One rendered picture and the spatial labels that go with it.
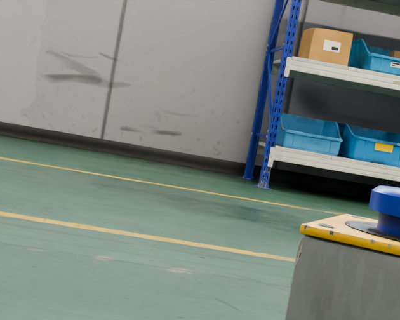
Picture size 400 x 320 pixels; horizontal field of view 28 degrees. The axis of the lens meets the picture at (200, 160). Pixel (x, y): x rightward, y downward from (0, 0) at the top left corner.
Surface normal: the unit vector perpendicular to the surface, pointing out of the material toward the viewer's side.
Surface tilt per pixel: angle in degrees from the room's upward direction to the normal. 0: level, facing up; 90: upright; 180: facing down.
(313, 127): 86
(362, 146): 94
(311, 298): 90
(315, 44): 90
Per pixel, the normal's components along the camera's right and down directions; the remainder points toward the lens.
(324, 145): 0.10, 0.17
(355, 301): -0.37, -0.02
